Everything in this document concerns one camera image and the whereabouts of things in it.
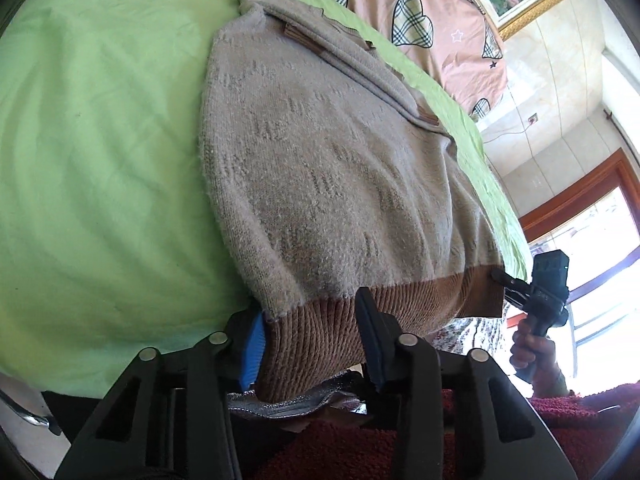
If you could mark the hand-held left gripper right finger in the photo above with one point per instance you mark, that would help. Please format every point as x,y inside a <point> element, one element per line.
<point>372,340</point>

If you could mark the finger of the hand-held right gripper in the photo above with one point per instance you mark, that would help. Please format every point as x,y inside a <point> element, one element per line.
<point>510,287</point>

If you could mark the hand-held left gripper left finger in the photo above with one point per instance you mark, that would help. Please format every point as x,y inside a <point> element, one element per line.
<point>252,347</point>

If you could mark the beige knit sweater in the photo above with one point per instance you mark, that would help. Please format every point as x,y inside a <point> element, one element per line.
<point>345,185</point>

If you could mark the person's right hand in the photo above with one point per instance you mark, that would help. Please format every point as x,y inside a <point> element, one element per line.
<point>535,355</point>

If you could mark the floral patterned cloth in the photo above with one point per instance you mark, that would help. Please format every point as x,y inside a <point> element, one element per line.
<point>467,335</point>

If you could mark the silver padded cloth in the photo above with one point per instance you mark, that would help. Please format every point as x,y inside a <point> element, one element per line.
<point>295,402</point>

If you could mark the dark red fleece clothing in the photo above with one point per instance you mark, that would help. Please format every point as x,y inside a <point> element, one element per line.
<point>500,440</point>

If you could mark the green bed sheet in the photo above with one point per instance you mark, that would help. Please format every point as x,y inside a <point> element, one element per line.
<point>100,185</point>

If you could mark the pink heart print quilt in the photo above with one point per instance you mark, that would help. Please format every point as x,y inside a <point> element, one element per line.
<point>425,20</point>

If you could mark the wooden window frame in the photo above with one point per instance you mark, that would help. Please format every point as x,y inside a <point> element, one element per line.
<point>575,200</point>

